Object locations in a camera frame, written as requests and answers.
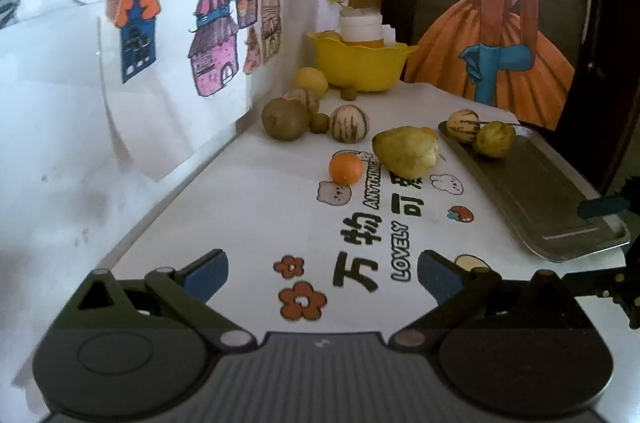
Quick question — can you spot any yellow-green pear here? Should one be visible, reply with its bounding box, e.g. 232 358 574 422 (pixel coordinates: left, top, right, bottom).
473 122 516 158

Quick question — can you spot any striped pepino melon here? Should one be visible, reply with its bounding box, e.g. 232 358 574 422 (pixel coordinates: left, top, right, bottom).
446 109 480 143
329 104 370 143

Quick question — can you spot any white paper cup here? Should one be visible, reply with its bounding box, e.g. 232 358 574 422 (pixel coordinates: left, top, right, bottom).
382 24 396 46

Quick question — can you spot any tan striped round fruit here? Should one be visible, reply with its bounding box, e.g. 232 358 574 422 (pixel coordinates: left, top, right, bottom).
284 87 320 115

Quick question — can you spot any small orange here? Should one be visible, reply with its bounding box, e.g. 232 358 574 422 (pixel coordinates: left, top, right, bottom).
420 127 438 140
329 153 363 186

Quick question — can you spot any large yellow-brown pear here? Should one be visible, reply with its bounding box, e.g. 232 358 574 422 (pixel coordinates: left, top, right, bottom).
372 126 439 179

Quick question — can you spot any brown kiwi-like fruit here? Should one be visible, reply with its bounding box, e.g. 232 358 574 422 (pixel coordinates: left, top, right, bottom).
262 98 309 141

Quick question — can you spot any dark metal baking tray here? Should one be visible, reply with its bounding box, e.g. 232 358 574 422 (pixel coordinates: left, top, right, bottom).
438 122 631 263

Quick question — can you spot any yellow plastic bowl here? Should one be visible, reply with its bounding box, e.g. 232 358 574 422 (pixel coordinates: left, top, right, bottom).
306 32 418 92

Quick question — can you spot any colourful houses drawing sheet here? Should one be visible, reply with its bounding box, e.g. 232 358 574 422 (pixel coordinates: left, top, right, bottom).
100 0 293 180

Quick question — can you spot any woman in orange dress poster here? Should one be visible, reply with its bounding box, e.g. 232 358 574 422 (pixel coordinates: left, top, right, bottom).
405 0 587 130

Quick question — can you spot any white printed table cover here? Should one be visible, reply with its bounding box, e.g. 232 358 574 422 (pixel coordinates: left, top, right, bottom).
12 80 640 423

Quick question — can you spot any yellow lemon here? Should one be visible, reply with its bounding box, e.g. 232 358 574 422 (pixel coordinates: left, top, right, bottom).
293 66 329 99

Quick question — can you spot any small olive fruit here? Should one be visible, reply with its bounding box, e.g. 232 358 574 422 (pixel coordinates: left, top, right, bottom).
341 87 358 101

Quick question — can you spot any small brown-green fruit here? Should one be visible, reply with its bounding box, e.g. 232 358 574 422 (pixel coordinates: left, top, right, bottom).
309 113 330 134

